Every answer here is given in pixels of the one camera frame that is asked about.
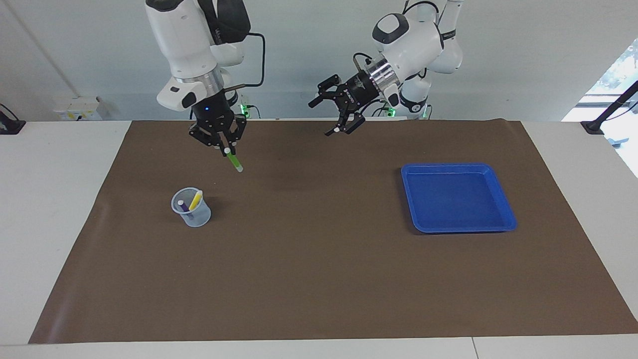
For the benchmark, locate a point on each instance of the white wall socket box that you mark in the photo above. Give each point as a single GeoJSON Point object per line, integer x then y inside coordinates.
{"type": "Point", "coordinates": [75, 112]}

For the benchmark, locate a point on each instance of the brown table mat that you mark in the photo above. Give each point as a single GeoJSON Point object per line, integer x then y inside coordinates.
{"type": "Point", "coordinates": [319, 274]}

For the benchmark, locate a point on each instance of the yellow highlighter pen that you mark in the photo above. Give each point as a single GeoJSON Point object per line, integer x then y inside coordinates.
{"type": "Point", "coordinates": [196, 199]}

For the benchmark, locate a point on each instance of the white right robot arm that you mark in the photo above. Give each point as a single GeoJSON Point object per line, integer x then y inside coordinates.
{"type": "Point", "coordinates": [184, 35]}

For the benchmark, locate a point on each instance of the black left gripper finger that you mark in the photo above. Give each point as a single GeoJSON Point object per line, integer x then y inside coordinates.
{"type": "Point", "coordinates": [349, 119]}
{"type": "Point", "coordinates": [331, 87]}

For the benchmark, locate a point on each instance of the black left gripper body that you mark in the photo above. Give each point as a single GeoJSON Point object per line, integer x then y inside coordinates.
{"type": "Point", "coordinates": [361, 89]}

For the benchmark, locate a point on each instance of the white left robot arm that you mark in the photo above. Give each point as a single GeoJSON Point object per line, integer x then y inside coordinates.
{"type": "Point", "coordinates": [408, 35]}

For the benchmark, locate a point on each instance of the black clamp stand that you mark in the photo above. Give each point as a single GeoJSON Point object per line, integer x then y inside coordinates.
{"type": "Point", "coordinates": [593, 127]}

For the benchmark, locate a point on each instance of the purple highlighter pen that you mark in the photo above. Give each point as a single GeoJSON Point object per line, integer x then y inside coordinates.
{"type": "Point", "coordinates": [182, 204]}

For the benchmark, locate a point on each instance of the bright window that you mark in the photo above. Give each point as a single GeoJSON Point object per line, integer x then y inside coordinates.
{"type": "Point", "coordinates": [623, 65]}

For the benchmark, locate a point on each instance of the black desk mount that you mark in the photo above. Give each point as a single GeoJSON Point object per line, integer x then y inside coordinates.
{"type": "Point", "coordinates": [12, 127]}

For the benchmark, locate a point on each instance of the green highlighter pen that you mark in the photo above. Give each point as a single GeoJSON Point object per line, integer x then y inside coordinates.
{"type": "Point", "coordinates": [234, 161]}

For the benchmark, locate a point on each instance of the blue plastic tray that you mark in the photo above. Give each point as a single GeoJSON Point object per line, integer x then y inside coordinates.
{"type": "Point", "coordinates": [458, 199]}

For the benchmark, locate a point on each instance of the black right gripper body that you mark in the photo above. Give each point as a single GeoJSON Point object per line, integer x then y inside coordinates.
{"type": "Point", "coordinates": [214, 114]}

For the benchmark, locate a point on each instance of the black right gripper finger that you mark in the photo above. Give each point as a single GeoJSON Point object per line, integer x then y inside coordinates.
{"type": "Point", "coordinates": [238, 129]}
{"type": "Point", "coordinates": [203, 135]}

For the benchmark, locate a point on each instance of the clear plastic cup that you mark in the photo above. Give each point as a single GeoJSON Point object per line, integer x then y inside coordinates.
{"type": "Point", "coordinates": [197, 219]}

